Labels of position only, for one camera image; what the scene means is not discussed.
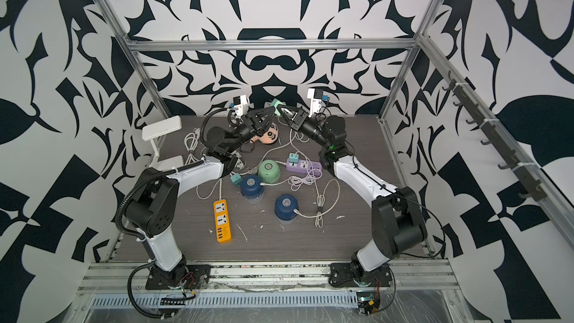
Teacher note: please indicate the orange power strip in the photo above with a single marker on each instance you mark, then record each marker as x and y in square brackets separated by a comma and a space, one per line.
[222, 222]

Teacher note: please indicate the green adapter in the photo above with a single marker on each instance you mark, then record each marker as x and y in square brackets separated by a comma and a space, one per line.
[277, 104]

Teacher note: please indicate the purple power strip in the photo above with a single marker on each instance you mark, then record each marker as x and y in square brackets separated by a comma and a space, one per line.
[304, 167]

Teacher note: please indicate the teal USB charger adapter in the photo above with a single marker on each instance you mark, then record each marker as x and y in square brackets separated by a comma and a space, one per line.
[293, 158]

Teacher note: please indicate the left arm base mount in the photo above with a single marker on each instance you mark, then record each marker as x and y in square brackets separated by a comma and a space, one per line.
[190, 277]

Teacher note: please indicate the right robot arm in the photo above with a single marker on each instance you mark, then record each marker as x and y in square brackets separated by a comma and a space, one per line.
[397, 221]

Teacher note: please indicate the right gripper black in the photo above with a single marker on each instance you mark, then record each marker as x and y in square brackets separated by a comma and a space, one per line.
[300, 120]

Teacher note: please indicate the teal adapter on table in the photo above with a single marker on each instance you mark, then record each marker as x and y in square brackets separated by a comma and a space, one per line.
[236, 179]

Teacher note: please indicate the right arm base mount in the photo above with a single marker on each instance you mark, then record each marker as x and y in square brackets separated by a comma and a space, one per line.
[350, 275]

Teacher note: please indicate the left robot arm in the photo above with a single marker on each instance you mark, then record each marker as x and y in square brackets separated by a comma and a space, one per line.
[148, 210]

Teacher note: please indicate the wall hook rack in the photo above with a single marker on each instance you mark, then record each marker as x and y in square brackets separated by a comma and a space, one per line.
[499, 138]

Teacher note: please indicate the white desk lamp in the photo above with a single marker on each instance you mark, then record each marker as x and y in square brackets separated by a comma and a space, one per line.
[153, 133]

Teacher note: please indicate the plush doll pink shirt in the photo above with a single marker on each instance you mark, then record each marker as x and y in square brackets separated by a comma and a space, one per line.
[269, 137]

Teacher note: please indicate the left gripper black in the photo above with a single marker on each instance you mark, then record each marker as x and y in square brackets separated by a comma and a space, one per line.
[249, 127]

